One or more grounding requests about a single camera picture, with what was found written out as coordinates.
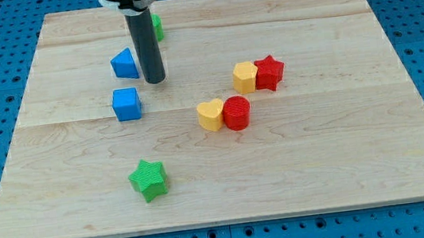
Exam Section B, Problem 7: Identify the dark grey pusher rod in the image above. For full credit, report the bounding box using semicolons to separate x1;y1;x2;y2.
125;10;165;84

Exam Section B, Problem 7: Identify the red star block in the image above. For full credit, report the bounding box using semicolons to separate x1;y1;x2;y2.
254;55;285;92

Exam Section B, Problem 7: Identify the green star block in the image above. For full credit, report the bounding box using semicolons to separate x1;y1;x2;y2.
128;160;169;203

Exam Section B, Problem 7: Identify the light wooden board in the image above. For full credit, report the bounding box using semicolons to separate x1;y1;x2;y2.
0;0;424;238

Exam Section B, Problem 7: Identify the green block behind rod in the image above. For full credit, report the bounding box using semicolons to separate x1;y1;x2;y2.
150;14;164;41

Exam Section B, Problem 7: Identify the blue triangle block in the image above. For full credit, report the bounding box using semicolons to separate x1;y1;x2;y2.
110;48;140;79

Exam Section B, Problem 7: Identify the blue cube block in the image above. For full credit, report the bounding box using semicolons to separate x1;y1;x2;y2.
112;87;142;122

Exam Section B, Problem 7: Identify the yellow heart block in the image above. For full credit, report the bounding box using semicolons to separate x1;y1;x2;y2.
196;98;224;131

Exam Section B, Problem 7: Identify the yellow pentagon block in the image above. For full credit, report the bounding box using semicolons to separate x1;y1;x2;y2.
232;61;258;94

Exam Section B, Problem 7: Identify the red cylinder block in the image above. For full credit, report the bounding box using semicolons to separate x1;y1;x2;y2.
223;96;251;131

